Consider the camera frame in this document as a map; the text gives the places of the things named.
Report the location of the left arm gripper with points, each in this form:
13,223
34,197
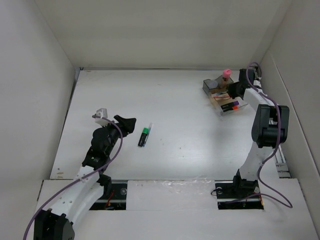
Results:
126,125

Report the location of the clear acrylic desk organizer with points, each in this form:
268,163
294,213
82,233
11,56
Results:
216,90

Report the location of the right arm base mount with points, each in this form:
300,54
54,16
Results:
232,197

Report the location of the clear blue pen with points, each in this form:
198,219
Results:
148,133

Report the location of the green cap highlighter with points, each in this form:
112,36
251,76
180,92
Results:
142,137

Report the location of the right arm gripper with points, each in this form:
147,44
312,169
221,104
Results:
231,87

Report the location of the orange cap highlighter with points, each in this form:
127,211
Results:
230,109

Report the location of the purple cap highlighter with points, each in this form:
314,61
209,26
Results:
229,105

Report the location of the pink red pen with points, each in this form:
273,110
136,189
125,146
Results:
219,93

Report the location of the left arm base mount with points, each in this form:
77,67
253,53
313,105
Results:
115,200

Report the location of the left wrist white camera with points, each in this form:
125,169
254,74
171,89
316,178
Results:
100,117

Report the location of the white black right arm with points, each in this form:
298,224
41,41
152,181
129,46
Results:
269,130

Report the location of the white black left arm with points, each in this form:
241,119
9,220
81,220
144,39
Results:
61,219

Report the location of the pink capped crayon bottle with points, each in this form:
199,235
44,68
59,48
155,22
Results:
225,77

